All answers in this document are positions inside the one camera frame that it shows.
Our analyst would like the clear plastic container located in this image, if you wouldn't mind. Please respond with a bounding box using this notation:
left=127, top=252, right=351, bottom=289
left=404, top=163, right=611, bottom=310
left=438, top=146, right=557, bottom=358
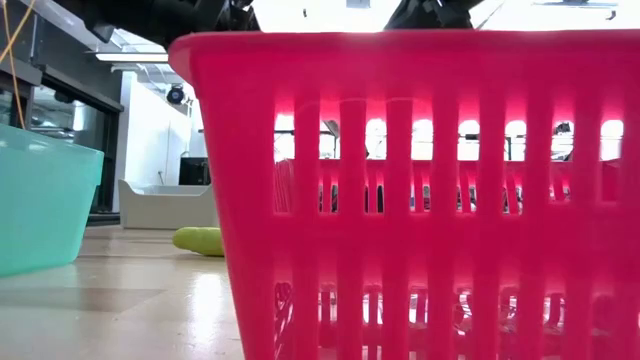
left=117, top=178, right=221, bottom=231

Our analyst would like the black aluminium table frame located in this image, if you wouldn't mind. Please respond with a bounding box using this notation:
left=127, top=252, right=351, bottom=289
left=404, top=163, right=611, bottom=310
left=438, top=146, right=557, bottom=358
left=85, top=212, right=121, bottom=227

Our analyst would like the black box monitor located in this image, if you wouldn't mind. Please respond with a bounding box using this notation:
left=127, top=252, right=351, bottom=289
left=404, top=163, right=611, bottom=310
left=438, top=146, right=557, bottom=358
left=178, top=156, right=212, bottom=187

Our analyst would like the ceiling light strip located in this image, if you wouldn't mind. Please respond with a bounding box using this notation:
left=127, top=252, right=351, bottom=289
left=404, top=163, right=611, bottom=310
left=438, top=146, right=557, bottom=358
left=93, top=51, right=170, bottom=65

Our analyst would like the thin yellow cable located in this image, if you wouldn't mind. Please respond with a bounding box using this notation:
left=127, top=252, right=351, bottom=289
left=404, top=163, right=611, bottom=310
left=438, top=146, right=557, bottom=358
left=0, top=0, right=37, bottom=130

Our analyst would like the red slotted plastic basket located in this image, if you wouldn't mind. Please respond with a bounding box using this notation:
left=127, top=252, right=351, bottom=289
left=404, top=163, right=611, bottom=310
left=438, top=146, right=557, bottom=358
left=167, top=28, right=640, bottom=360

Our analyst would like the green translucent plastic bin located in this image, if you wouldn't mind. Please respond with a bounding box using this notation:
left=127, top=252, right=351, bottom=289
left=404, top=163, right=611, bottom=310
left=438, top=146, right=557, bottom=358
left=0, top=123, right=105, bottom=279

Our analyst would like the black round device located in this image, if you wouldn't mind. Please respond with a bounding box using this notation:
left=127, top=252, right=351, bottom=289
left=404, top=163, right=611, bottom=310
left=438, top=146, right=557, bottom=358
left=165, top=83, right=186, bottom=106

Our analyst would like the yellow-green fruit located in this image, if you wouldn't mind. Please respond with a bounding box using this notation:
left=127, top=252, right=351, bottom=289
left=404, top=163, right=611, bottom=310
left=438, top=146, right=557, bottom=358
left=172, top=226, right=226, bottom=258

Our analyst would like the dark framed glass partition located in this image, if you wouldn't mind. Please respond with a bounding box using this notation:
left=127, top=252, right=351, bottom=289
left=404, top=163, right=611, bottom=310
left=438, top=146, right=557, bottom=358
left=0, top=0, right=125, bottom=216

